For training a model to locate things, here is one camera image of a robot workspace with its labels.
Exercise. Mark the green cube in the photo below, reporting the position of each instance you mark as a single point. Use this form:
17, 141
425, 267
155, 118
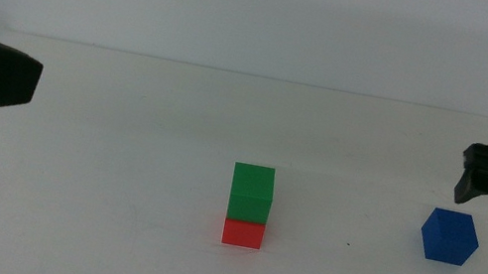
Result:
251, 193

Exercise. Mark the red cube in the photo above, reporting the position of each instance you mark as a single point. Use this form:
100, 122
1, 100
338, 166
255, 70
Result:
243, 233

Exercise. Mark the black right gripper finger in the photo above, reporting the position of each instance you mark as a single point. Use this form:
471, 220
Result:
474, 187

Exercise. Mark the blue cube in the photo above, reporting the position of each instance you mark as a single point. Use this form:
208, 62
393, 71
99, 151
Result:
449, 238

